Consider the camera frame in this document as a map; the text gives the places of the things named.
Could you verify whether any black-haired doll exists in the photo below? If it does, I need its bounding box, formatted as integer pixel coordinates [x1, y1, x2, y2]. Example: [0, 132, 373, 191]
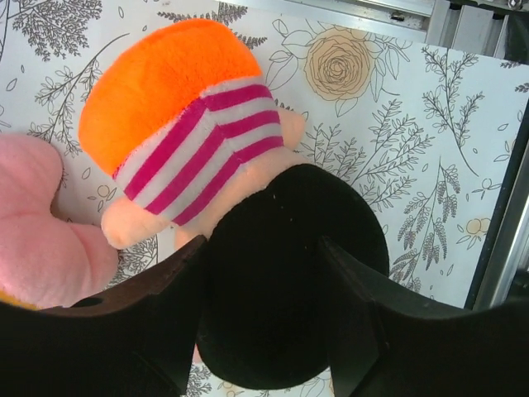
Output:
[79, 19, 388, 390]

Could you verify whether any floral table mat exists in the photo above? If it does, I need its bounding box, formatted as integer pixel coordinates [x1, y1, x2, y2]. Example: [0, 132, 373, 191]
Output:
[1, 1, 528, 396]

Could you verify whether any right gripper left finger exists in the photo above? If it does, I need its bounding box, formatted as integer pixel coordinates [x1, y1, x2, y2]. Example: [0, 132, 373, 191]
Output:
[1, 237, 206, 396]

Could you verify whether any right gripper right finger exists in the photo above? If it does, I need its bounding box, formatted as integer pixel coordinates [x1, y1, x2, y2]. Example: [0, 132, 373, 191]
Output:
[317, 238, 528, 396]

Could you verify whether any pink pig plush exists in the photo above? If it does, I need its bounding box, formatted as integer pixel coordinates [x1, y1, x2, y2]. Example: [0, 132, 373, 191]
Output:
[1, 134, 118, 309]

